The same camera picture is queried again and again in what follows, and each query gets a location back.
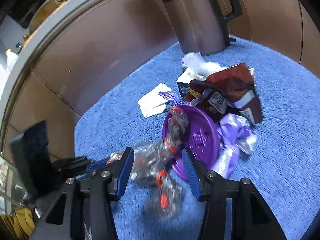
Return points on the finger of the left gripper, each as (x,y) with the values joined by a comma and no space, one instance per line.
(100,166)

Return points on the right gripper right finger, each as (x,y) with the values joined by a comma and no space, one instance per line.
(195,171)

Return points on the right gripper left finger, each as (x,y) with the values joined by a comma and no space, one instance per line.
(117,184)

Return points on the clear red plastic wrapper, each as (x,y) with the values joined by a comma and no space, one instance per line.
(149,167)

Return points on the purple plastic lid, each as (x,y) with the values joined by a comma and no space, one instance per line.
(202,136)

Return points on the purple plastic wrapper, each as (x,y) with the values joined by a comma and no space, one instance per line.
(235,135)

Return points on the white napkin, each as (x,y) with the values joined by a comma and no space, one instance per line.
(153,103)

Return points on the dark red snack bag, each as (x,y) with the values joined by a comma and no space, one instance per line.
(231,90)

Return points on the brown kitchen cabinet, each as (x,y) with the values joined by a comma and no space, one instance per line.
(86,47)

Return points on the olive jacket left sleeve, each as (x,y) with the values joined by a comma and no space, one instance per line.
(18,225)

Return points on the small white blue carton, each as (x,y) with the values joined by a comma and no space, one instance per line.
(184,80)

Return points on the clear crumpled plastic bag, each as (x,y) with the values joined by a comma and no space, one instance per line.
(199,66)

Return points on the grey black electric kettle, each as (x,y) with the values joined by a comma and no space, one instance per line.
(200,25)

